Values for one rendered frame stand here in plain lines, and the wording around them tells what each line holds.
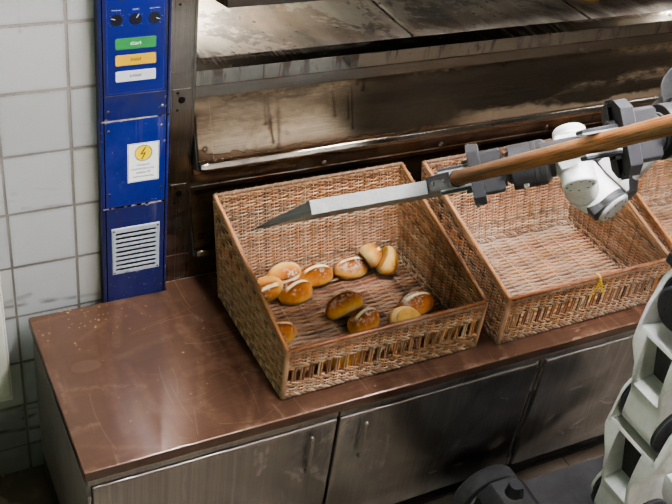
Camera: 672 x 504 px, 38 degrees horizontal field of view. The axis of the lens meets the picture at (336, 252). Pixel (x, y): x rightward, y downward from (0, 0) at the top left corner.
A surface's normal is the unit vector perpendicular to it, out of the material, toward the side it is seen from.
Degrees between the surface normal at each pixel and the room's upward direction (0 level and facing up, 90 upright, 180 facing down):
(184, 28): 90
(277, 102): 70
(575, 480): 0
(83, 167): 90
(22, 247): 90
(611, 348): 91
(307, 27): 0
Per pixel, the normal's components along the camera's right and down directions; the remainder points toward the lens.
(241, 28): 0.12, -0.79
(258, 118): 0.45, 0.28
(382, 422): 0.43, 0.58
